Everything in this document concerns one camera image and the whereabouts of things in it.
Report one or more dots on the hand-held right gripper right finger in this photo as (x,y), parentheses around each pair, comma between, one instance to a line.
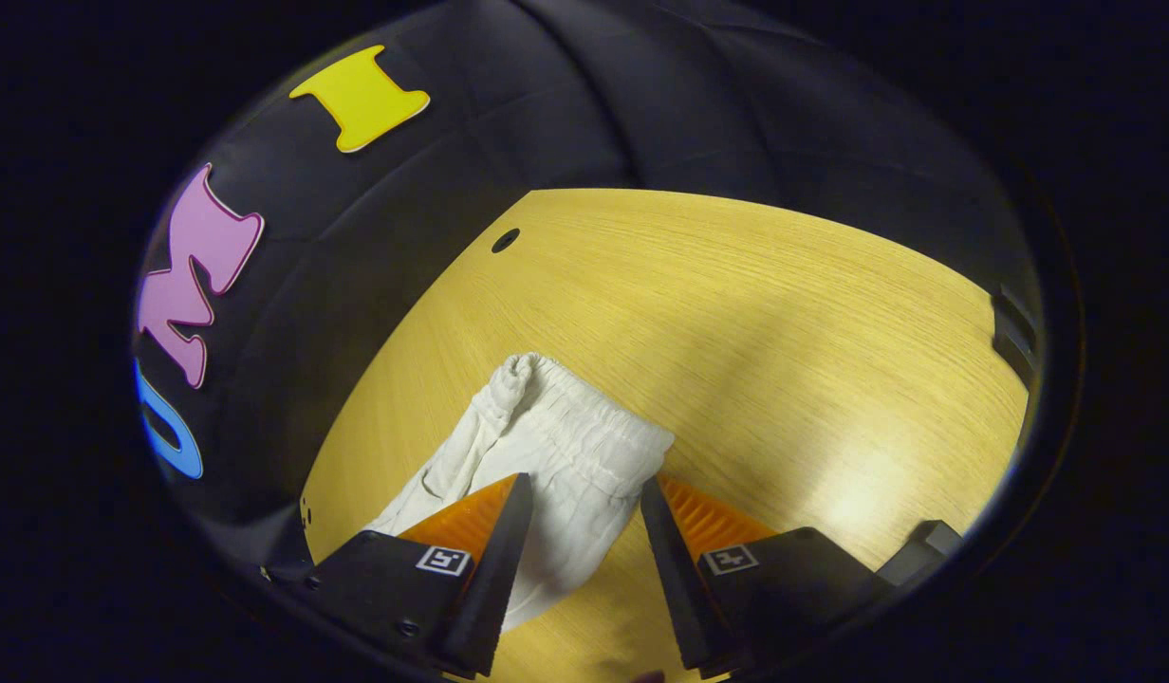
(675,579)

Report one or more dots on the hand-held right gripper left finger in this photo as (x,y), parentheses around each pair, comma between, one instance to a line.
(494,579)

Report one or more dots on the white jeans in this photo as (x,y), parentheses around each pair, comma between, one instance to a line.
(565,455)

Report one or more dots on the black backdrop cloth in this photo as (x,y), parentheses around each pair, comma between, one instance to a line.
(376,285)

